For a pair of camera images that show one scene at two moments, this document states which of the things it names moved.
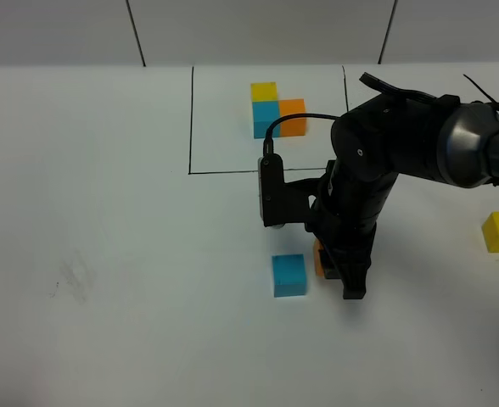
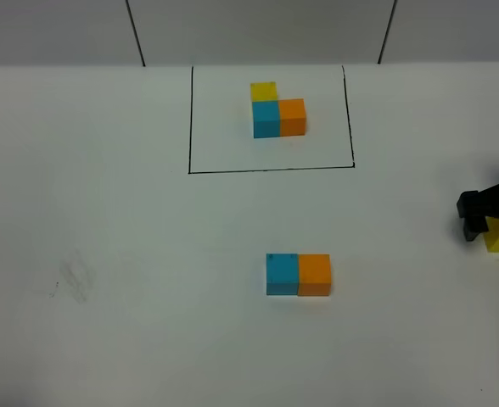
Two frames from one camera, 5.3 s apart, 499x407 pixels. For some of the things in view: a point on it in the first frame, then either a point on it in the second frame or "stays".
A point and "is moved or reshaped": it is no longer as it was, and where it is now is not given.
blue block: (288, 275) is moved or reshaped
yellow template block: (264, 91) stays
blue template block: (264, 114) stays
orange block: (318, 258) is moved or reshaped
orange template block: (293, 126) stays
